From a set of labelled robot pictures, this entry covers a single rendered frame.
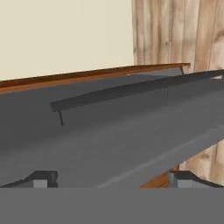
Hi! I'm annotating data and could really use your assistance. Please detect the brown wooden cabinet panel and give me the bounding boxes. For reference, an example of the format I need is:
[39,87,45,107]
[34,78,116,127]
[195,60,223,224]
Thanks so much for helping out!
[0,62,192,95]

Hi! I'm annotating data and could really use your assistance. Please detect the grey fridge door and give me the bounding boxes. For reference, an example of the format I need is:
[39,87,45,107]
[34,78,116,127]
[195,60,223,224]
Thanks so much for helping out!
[0,66,224,189]

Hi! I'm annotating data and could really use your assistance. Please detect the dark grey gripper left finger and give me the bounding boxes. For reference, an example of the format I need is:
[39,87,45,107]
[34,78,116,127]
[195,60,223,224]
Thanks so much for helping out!
[0,170,59,189]

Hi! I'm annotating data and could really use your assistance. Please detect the dark grey fridge door handle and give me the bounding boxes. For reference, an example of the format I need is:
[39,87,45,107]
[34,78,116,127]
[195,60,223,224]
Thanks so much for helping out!
[50,68,224,127]

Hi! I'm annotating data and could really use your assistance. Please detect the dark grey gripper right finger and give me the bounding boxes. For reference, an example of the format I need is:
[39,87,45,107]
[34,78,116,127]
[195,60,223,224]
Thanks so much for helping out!
[167,170,224,189]

